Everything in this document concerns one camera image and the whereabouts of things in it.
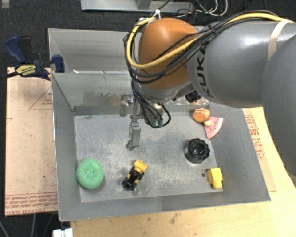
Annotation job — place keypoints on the yellow and black toy truck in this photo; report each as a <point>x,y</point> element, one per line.
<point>134,175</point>

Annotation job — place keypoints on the pink toy watermelon slice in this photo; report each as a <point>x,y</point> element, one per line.
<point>213,128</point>

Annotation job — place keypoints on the grey metal bin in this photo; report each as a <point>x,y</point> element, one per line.
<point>162,162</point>

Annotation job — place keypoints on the brown cardboard board, red print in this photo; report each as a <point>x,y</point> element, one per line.
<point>29,144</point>

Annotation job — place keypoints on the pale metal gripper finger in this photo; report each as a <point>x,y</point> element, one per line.
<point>135,137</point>
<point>124,106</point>

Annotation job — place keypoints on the yellow plastic block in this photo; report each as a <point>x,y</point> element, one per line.
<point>214,176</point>

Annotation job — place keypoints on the black ridged round cup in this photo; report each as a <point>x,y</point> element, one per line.
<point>196,150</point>

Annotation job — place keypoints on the orange round toy food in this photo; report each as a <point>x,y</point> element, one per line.
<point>200,115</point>

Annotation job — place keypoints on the green round scrub sponge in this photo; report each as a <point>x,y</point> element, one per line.
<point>90,173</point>

